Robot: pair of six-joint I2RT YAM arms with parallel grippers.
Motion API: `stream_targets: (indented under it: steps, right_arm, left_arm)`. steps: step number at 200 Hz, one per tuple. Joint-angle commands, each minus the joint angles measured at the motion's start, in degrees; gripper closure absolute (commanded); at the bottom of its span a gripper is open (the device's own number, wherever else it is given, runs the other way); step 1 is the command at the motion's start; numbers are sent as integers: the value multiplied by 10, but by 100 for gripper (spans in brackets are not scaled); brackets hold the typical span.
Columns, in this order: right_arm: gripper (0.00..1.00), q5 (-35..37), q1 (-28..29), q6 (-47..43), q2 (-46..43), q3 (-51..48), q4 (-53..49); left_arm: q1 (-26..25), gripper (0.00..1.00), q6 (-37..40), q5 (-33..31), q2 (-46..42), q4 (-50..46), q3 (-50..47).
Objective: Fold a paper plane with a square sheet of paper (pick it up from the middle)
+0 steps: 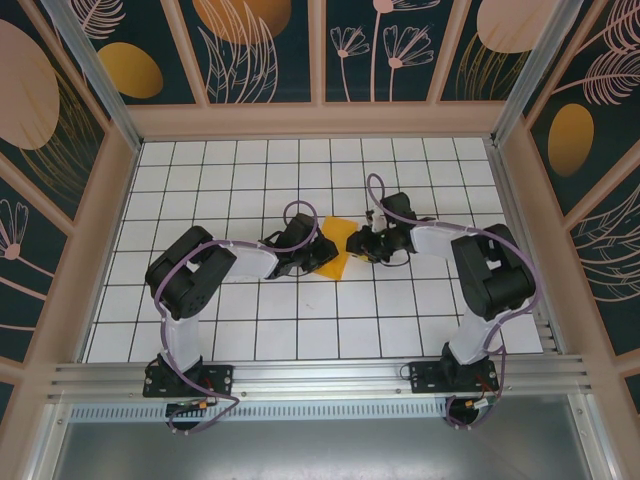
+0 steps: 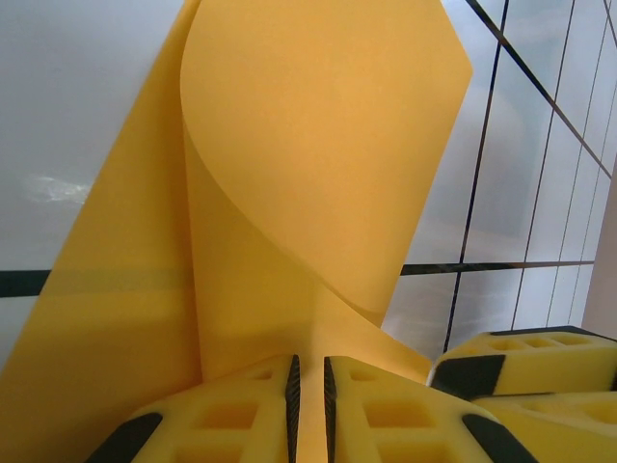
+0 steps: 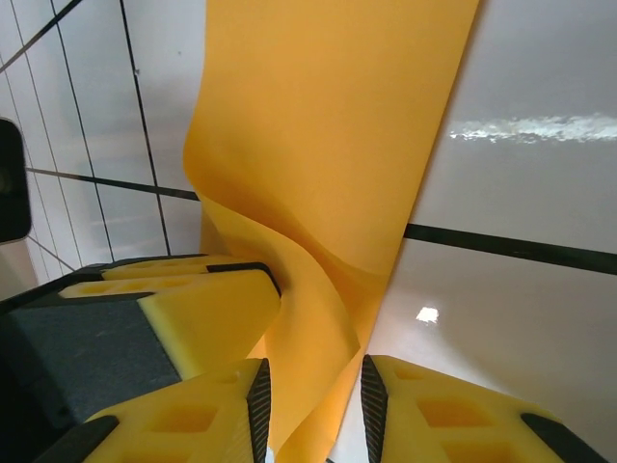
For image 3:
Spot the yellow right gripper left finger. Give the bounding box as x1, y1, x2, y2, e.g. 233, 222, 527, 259
71, 359, 273, 463

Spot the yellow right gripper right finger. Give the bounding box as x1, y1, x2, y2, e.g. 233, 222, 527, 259
360, 354, 611, 463

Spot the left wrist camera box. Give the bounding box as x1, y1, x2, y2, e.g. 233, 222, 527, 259
0, 118, 33, 247

